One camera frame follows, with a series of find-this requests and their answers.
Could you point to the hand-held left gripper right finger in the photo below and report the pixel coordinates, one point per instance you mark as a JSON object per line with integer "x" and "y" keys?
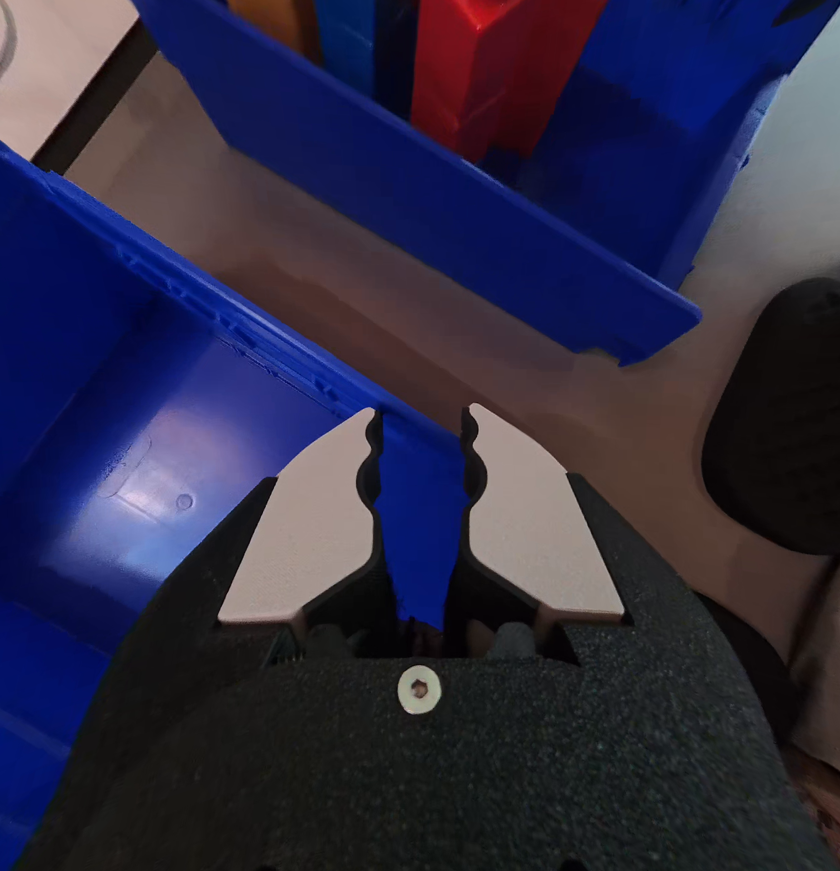
{"x": 535, "y": 537}

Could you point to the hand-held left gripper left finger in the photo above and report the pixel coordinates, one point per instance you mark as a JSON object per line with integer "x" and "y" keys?
{"x": 304, "y": 544}

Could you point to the black cushion pad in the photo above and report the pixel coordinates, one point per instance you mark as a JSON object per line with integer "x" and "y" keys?
{"x": 787, "y": 422}

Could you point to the red mega block tower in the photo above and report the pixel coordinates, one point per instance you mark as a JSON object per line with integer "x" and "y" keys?
{"x": 495, "y": 75}

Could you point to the blue plastic bin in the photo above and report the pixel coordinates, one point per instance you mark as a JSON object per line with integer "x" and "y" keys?
{"x": 393, "y": 190}
{"x": 86, "y": 408}

